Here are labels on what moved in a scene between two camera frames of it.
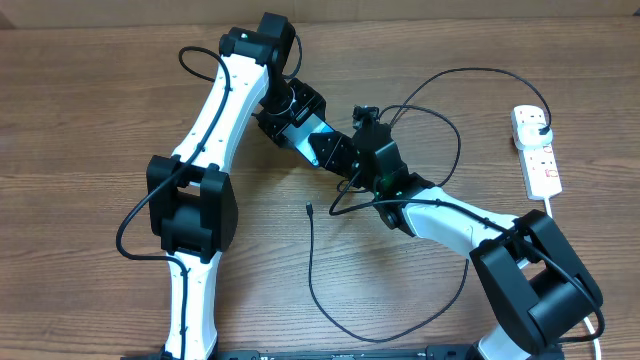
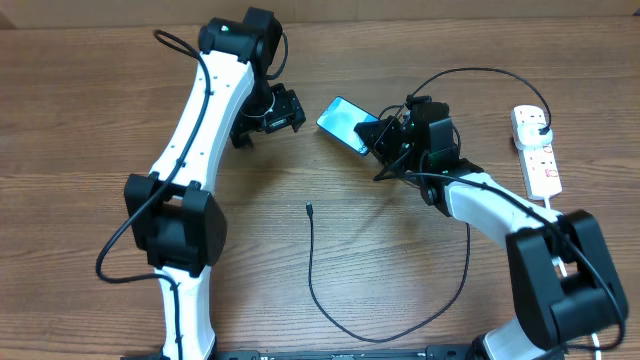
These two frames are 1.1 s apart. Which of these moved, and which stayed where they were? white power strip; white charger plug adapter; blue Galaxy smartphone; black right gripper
Moved: blue Galaxy smartphone; black right gripper
Stayed: white charger plug adapter; white power strip
